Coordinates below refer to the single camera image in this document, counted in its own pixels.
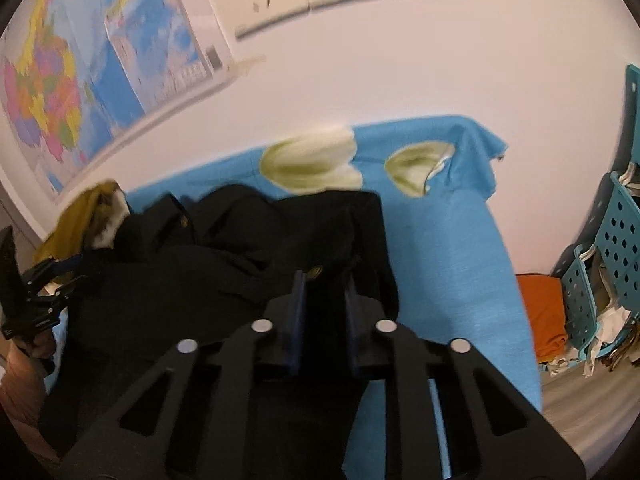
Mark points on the blue plastic basket rack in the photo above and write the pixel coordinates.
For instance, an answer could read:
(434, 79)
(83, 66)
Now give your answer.
(620, 230)

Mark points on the colourful wall map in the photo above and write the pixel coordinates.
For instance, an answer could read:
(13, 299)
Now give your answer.
(50, 85)

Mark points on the white crumpled bag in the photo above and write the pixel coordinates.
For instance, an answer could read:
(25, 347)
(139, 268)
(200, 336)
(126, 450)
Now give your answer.
(615, 317)

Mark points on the orange cloth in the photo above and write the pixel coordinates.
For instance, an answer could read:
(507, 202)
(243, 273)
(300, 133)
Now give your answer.
(542, 315)

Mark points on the blue floral bed sheet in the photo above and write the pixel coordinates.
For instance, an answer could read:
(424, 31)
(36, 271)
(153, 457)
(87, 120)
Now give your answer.
(450, 260)

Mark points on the white cloth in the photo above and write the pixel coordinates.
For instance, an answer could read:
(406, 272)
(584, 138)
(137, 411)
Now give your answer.
(112, 215)

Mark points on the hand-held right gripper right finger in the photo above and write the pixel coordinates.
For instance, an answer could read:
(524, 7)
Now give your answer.
(351, 320)

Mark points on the black coat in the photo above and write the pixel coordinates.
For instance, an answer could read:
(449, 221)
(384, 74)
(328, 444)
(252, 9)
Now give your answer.
(200, 270)

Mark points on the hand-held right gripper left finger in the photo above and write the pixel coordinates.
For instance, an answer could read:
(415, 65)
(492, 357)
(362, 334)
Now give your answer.
(298, 310)

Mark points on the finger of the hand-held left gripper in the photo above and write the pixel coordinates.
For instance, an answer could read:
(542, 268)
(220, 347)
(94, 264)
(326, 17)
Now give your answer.
(62, 264)
(65, 287)

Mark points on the mustard garment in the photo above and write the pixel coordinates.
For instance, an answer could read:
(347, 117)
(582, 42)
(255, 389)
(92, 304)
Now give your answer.
(75, 220)

